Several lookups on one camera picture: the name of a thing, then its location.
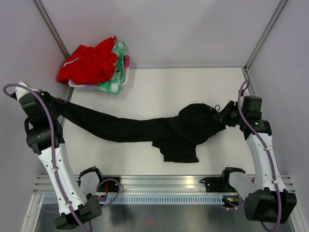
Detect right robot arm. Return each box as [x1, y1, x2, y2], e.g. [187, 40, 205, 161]
[214, 96, 297, 225]

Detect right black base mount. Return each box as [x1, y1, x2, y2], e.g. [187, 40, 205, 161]
[199, 167, 246, 193]

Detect white laundry basket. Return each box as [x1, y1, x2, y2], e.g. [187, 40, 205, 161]
[68, 58, 129, 94]

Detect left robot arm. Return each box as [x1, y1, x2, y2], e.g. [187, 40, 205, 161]
[17, 90, 105, 230]

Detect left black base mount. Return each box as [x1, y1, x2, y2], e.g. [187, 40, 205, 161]
[97, 176, 121, 193]

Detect green white patterned garment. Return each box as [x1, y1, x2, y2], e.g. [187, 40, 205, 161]
[95, 41, 130, 94]

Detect black trousers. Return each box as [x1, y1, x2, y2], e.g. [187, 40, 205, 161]
[55, 99, 226, 163]

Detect red garment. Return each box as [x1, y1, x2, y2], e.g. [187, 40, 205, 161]
[56, 36, 117, 85]

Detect pink white garment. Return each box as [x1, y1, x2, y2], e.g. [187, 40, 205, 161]
[124, 55, 130, 74]

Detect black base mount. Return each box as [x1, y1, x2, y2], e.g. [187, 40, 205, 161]
[97, 176, 121, 193]
[199, 167, 246, 193]

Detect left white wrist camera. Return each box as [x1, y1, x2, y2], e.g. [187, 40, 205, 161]
[14, 81, 39, 100]

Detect aluminium mounting rail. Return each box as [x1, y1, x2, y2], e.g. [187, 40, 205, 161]
[32, 175, 295, 195]

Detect white slotted cable duct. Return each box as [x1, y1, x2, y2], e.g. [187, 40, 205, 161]
[43, 195, 224, 205]

